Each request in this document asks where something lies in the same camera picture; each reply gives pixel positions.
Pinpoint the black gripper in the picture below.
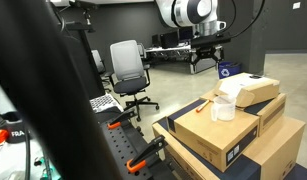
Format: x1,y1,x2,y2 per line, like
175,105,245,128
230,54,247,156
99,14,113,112
191,32,231,65

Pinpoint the orange capped marker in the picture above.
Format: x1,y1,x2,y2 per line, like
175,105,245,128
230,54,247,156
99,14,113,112
195,100,210,113

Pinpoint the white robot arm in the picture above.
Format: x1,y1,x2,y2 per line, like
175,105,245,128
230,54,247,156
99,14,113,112
154,0,230,64

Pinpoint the clear plastic measuring jug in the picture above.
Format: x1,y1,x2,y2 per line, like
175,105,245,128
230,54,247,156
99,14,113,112
211,95,236,121

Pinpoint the cardboard box under jug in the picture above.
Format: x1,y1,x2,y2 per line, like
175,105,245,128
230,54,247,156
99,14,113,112
167,99,259,172

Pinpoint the blue recycling bin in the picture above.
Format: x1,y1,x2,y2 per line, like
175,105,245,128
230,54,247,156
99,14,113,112
218,62,241,79

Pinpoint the white office desk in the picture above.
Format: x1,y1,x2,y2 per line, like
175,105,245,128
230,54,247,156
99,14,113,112
145,46,193,64

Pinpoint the black computer monitor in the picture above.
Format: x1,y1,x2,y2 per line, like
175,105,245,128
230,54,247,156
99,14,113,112
160,32,178,49

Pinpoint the small cardboard box with label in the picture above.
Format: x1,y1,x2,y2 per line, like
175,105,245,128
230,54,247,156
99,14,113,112
214,73,280,108

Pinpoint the grey mesh office chair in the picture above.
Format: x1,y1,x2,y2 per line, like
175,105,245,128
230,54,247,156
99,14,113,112
110,40,160,113

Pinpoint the cardboard box under small box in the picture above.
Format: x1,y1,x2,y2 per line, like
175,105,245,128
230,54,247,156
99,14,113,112
200,89,287,138

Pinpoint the black orange clamp near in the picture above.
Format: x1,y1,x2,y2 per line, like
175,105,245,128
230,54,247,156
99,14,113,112
126,135,166,174

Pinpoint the black orange clamp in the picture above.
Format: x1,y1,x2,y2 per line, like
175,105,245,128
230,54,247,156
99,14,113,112
126,135,166,174
107,109,136,129

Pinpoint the black orange clamp far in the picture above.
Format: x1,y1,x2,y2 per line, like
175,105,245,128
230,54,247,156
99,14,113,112
107,109,136,129

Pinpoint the large bottom cardboard box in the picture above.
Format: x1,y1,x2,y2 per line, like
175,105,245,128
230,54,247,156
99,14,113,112
152,116,307,180

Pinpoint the black perforated mounting table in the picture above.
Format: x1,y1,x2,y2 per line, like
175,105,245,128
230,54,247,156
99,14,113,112
100,121,176,180

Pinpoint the black camera stand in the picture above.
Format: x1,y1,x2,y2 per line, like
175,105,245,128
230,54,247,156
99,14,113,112
62,19,105,100

